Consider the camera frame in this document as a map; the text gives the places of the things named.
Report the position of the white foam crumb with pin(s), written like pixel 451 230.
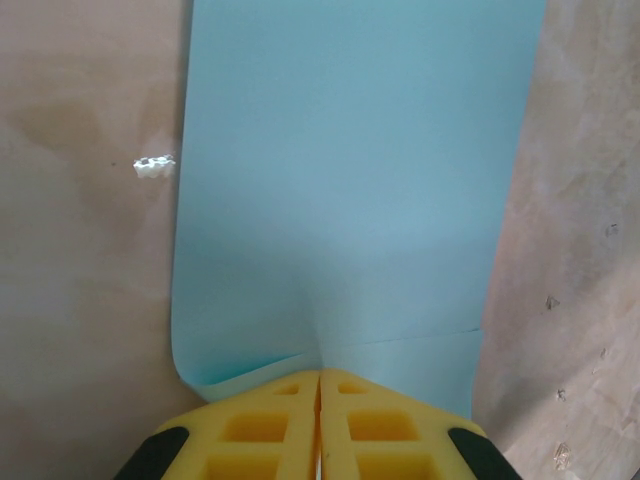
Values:
pixel 154 166

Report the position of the light blue cloth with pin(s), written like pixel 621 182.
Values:
pixel 350 175

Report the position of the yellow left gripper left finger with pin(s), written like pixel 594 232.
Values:
pixel 250 430

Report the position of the clear adhesive tape piece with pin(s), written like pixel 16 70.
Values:
pixel 562 456

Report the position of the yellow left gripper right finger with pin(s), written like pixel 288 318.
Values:
pixel 390 430

